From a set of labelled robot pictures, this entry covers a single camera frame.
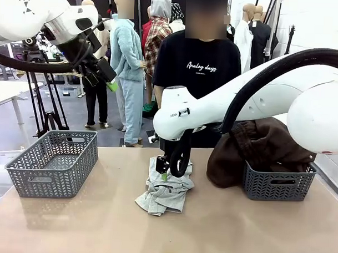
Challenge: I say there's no mannequin with patterned hood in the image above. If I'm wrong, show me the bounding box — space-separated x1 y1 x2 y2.
169 2 187 33

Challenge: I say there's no mannequin in dark suit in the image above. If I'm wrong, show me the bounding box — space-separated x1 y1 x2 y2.
226 15 236 42

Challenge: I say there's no mannequin in black coat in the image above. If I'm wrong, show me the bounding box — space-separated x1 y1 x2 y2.
247 6 281 70

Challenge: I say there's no green cloth item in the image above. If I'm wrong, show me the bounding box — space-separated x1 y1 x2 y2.
142 100 157 113

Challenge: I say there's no black light stand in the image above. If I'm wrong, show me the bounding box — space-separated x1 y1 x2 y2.
284 24 297 55

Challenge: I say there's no person's right forearm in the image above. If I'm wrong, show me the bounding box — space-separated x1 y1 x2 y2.
153 85 163 109

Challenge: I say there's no mannequin in cream shirt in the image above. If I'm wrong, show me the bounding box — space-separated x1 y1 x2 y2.
77 0 113 130

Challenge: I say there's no light grey garment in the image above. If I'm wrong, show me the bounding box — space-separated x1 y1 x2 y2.
134 155 196 218

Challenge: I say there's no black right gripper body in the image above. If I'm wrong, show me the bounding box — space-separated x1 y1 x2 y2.
159 138 175 159

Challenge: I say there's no black camera tripod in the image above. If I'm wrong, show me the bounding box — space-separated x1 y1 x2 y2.
18 37 73 140

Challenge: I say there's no grey plastic lattice basket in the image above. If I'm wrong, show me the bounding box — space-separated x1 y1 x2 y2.
241 159 319 203
4 128 99 201

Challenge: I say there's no mannequin in white coat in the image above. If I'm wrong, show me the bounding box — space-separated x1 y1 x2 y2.
232 3 256 74

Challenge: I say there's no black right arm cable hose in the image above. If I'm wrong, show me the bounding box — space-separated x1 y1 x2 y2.
168 42 338 184

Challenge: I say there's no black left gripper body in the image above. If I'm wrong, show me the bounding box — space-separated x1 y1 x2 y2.
56 32 102 88

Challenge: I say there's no grey stool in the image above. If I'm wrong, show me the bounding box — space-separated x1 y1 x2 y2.
0 64 16 80

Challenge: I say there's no dark brown garment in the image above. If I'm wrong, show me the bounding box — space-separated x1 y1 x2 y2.
205 115 319 192

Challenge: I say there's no person in black t-shirt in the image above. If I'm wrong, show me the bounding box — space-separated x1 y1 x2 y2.
150 0 245 149

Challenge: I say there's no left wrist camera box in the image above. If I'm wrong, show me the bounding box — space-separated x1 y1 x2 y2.
95 58 118 84

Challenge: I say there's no mannequin in light blue fleece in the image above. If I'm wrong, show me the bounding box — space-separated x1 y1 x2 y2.
105 0 149 148

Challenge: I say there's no mannequin in plaid shirt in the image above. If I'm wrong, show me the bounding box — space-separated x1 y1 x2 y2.
139 0 174 105

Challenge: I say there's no white table with white leg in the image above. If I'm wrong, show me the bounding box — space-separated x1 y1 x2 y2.
0 80 45 149

